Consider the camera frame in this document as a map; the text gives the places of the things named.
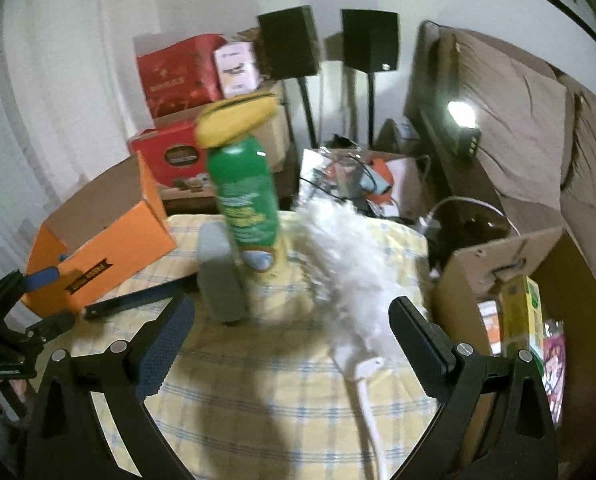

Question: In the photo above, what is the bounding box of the white cable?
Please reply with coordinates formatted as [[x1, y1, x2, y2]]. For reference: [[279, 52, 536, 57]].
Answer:
[[417, 195, 523, 237]]

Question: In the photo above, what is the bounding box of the red box with cup picture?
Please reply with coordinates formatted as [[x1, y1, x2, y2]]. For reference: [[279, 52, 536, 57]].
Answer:
[[129, 119, 219, 202]]

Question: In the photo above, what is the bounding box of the black lamp device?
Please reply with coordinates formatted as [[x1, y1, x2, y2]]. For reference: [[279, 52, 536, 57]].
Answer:
[[444, 100, 484, 160]]

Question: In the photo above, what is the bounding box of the red gift box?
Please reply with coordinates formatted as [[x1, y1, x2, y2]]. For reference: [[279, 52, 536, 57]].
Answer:
[[136, 33, 227, 122]]

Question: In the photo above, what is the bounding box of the plain cardboard box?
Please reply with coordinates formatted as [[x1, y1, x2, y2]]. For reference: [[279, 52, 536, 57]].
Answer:
[[248, 82, 295, 173]]

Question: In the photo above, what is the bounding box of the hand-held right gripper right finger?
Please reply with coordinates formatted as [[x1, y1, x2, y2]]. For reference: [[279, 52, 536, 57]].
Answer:
[[389, 296, 560, 480]]

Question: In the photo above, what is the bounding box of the pink packet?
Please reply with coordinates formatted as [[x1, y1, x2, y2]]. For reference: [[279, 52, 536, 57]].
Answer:
[[542, 332, 567, 425]]

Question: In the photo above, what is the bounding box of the orange cardboard box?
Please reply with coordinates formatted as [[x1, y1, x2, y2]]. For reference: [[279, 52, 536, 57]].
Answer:
[[22, 152, 179, 319]]

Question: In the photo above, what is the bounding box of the black flat bar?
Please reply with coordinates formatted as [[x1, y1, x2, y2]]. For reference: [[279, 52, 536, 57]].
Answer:
[[84, 278, 199, 320]]

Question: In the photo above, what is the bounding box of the brown cardboard box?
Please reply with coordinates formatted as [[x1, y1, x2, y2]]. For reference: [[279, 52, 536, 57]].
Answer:
[[429, 226, 596, 413]]

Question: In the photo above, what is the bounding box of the green spray can yellow cap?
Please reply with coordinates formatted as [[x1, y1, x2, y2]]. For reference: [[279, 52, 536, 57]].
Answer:
[[194, 92, 285, 274]]

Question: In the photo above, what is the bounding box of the yellow checked tablecloth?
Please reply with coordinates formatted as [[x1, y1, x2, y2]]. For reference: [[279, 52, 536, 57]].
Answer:
[[60, 210, 441, 480]]

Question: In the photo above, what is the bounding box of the dark brown round stool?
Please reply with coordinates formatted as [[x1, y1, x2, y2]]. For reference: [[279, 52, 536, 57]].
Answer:
[[435, 201, 511, 263]]

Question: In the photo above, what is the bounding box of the yellow green carton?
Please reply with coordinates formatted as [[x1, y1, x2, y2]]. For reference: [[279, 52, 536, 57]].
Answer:
[[499, 274, 547, 362]]

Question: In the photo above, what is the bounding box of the black cable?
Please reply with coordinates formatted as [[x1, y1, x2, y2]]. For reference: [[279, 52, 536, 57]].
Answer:
[[300, 157, 381, 198]]

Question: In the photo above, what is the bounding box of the black speaker stand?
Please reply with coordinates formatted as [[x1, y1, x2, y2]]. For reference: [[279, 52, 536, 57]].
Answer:
[[297, 76, 319, 150], [365, 70, 379, 150]]

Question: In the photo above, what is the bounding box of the silver foil bag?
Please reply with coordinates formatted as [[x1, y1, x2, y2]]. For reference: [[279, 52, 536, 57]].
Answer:
[[298, 148, 359, 207]]

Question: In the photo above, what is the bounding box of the white orange paper bag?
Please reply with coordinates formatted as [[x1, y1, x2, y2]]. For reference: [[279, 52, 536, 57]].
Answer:
[[367, 154, 429, 219]]

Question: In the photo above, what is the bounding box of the white curtain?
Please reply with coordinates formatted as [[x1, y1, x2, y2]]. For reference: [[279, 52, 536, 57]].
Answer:
[[0, 0, 133, 281]]

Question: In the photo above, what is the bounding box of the white feather duster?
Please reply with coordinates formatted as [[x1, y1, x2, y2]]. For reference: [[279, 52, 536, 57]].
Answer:
[[290, 197, 419, 480]]

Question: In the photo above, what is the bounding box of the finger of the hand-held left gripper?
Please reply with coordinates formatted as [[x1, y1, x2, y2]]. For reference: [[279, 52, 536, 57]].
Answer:
[[0, 266, 62, 303], [12, 310, 77, 351]]

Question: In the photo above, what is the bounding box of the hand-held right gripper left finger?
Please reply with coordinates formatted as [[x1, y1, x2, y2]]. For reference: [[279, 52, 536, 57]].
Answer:
[[25, 291, 197, 480]]

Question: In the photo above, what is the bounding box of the grey sponge block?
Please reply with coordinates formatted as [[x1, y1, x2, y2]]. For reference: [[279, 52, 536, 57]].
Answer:
[[197, 221, 249, 324]]

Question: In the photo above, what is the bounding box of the black speaker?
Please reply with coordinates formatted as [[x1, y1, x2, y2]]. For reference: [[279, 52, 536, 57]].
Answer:
[[256, 5, 321, 81], [341, 8, 400, 72]]

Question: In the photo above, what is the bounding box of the pink white small box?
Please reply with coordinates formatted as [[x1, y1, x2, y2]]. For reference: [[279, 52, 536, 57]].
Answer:
[[213, 41, 259, 99]]

